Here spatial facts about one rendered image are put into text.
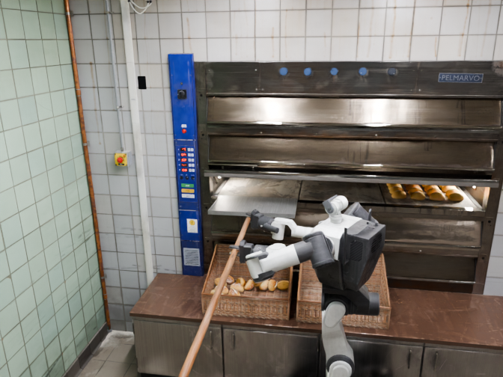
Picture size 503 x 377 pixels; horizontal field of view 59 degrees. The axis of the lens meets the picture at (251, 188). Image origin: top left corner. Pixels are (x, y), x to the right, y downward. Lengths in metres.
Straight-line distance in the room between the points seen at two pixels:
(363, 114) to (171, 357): 1.99
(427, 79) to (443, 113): 0.23
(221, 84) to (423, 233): 1.64
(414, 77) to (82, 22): 2.11
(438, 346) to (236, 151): 1.70
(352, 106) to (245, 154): 0.75
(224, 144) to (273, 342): 1.31
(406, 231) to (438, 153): 0.55
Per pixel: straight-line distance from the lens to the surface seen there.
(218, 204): 3.00
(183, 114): 3.00
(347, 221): 2.18
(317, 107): 2.89
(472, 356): 3.03
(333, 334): 2.38
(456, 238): 3.22
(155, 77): 3.06
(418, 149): 3.00
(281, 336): 2.89
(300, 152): 2.94
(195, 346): 1.68
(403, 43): 2.88
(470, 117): 3.00
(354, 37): 2.85
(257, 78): 2.91
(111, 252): 3.59
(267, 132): 2.93
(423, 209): 3.11
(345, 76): 2.88
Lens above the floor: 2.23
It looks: 18 degrees down
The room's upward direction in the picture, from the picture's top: 1 degrees counter-clockwise
